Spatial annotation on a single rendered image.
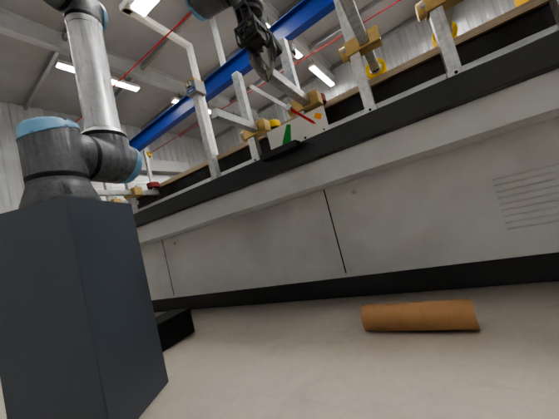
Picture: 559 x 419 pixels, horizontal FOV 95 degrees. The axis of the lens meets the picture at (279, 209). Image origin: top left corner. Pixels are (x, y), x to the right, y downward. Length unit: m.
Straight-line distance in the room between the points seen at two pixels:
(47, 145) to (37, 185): 0.12
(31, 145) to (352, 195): 1.10
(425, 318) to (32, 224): 1.06
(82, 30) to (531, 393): 1.58
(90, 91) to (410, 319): 1.28
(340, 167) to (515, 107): 0.51
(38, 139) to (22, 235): 0.27
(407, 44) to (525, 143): 7.98
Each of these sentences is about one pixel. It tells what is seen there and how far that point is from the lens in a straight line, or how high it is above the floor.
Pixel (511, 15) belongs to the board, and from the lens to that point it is 1.29.
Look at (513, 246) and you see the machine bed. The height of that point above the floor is 0.14.
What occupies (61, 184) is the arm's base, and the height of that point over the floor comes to 0.66.
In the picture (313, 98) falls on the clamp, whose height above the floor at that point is 0.84.
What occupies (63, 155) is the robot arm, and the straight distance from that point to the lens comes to 0.96.
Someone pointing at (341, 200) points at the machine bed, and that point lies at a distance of 1.20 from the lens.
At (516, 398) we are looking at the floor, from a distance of 0.71.
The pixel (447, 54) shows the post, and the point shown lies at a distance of 1.02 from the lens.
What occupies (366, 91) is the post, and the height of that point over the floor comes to 0.78.
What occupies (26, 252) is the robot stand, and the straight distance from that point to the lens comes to 0.89.
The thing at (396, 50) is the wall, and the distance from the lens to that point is 9.05.
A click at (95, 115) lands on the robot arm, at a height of 0.93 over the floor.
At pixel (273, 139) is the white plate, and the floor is 0.76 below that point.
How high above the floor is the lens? 0.40
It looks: 4 degrees up
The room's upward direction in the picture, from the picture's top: 14 degrees counter-clockwise
